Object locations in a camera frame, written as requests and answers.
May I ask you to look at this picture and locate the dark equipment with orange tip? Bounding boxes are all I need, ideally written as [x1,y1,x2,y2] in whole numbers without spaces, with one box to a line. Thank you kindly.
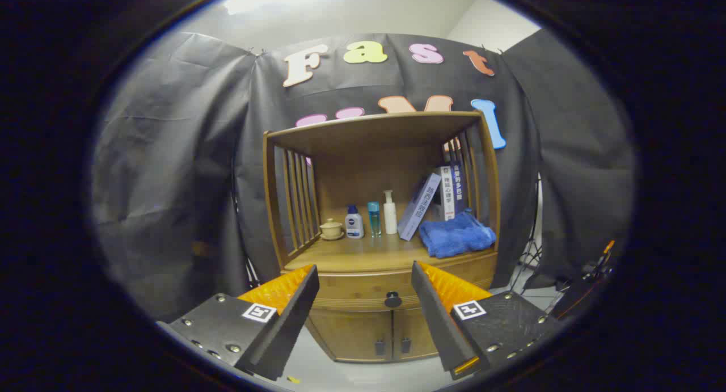
[553,240,616,319]

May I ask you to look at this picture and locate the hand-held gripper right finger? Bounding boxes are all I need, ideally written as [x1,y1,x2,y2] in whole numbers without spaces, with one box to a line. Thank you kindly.
[411,260,563,381]

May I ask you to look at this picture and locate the white bottle with blue cap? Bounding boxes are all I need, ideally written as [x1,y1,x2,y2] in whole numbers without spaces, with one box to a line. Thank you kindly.
[345,204,365,239]

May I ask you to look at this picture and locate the wooden drawer with black knob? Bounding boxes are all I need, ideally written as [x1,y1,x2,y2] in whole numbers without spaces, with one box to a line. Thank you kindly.
[306,255,499,313]

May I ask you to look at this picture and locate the black backdrop cloth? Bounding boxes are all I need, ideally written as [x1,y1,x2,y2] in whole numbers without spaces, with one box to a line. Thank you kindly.
[91,32,636,324]

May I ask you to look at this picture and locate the blue towel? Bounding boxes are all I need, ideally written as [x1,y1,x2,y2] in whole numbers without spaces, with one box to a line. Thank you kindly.
[419,209,497,259]

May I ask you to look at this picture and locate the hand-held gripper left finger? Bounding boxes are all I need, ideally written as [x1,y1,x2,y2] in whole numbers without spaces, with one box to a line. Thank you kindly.
[157,264,320,381]

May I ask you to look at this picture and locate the white book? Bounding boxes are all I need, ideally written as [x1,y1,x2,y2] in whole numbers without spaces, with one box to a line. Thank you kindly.
[434,165,457,221]

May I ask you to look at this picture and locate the dark blue book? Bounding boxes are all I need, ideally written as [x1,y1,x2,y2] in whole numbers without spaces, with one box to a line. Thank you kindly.
[451,161,468,214]

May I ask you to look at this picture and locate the wooden countertop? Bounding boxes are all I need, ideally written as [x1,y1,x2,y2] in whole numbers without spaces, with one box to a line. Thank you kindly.
[282,230,499,273]

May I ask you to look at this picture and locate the black stand legs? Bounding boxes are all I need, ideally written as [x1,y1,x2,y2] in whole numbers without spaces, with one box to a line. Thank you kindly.
[508,176,545,290]

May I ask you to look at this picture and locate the wooden cabinet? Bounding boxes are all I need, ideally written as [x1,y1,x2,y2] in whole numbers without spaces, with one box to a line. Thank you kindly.
[263,111,502,363]

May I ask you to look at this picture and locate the white pump bottle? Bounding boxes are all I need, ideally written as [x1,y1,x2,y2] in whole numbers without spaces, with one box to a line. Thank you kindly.
[383,190,398,235]

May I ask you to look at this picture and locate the beige lidded teacup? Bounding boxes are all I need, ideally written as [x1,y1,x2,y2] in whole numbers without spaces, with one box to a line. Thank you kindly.
[319,218,345,241]

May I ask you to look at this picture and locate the wooden cabinet door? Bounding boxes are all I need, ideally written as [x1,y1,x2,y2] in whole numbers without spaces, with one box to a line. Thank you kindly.
[393,308,440,360]
[305,311,394,363]

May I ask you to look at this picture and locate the grey leaning book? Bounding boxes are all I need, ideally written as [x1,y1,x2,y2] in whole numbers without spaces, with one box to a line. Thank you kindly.
[397,173,442,242]

